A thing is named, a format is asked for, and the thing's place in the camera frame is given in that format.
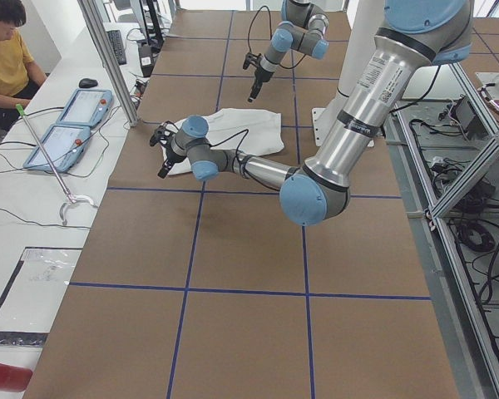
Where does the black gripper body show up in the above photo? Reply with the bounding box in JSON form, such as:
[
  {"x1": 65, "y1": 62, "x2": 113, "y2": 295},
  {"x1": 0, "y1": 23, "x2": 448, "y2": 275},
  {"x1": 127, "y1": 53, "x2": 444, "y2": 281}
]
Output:
[
  {"x1": 243, "y1": 52, "x2": 273, "y2": 83},
  {"x1": 149, "y1": 121, "x2": 186, "y2": 166}
]

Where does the white long-sleeve printed shirt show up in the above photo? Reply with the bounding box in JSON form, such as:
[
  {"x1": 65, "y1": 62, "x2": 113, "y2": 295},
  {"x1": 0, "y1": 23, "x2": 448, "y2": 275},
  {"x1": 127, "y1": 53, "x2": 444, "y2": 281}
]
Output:
[{"x1": 173, "y1": 108, "x2": 290, "y2": 187}]

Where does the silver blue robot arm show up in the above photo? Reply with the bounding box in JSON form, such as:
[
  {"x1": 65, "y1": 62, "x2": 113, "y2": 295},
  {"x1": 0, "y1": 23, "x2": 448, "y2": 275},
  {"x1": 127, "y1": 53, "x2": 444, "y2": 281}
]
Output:
[
  {"x1": 243, "y1": 1, "x2": 329, "y2": 102},
  {"x1": 150, "y1": 1, "x2": 474, "y2": 226}
]

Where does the upper blue teach pendant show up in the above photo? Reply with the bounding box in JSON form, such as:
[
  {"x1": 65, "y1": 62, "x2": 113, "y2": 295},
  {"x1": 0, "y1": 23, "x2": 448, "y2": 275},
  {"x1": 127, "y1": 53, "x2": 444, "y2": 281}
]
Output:
[{"x1": 57, "y1": 88, "x2": 113, "y2": 128}]

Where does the blue teach pendant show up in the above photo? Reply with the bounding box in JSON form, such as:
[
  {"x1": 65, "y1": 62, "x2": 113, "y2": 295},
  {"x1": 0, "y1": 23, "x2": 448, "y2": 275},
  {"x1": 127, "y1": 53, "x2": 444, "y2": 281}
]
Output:
[
  {"x1": 57, "y1": 88, "x2": 113, "y2": 128},
  {"x1": 23, "y1": 124, "x2": 91, "y2": 173}
]

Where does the black computer mouse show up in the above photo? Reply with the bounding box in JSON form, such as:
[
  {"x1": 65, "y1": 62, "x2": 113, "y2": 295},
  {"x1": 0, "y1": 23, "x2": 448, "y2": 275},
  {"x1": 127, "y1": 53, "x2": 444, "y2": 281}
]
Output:
[{"x1": 78, "y1": 78, "x2": 98, "y2": 89}]

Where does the reacher grabber stick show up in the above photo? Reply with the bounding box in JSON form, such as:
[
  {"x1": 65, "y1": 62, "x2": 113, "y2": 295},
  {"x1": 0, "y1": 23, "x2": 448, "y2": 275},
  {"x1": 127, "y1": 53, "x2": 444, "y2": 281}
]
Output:
[{"x1": 15, "y1": 103, "x2": 98, "y2": 227}]

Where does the lower blue teach pendant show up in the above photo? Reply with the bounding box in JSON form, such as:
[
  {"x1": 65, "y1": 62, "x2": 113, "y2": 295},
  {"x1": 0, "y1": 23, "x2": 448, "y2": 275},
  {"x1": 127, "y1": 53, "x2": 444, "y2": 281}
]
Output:
[{"x1": 23, "y1": 124, "x2": 91, "y2": 173}]

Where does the black keyboard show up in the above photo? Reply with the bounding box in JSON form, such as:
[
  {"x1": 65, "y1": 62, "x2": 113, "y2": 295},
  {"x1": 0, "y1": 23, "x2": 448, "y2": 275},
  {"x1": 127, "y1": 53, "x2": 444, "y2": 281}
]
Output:
[{"x1": 106, "y1": 30, "x2": 126, "y2": 65}]

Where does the person in yellow shirt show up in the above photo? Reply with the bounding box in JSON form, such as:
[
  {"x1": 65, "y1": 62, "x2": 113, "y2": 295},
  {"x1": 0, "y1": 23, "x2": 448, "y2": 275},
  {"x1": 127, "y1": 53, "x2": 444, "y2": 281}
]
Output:
[{"x1": 0, "y1": 0, "x2": 47, "y2": 131}]

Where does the clear plastic sheet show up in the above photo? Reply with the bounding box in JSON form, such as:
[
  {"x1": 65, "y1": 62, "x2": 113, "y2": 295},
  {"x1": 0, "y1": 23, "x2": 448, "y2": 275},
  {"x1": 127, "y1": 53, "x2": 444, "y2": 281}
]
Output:
[{"x1": 0, "y1": 247, "x2": 82, "y2": 347}]

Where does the red cylinder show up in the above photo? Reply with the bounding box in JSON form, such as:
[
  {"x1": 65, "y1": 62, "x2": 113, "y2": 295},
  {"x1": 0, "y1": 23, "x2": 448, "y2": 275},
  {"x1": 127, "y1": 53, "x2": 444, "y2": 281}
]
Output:
[{"x1": 0, "y1": 363, "x2": 33, "y2": 392}]

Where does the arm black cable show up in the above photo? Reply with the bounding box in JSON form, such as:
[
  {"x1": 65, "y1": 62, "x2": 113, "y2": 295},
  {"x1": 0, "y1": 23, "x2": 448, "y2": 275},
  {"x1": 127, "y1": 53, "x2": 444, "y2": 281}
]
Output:
[
  {"x1": 207, "y1": 127, "x2": 250, "y2": 180},
  {"x1": 246, "y1": 5, "x2": 309, "y2": 71}
]

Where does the aluminium frame post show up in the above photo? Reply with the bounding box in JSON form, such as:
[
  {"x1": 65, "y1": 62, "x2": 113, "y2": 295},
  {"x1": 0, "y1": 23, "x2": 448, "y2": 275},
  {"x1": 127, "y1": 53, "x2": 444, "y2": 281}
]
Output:
[{"x1": 77, "y1": 0, "x2": 138, "y2": 127}]

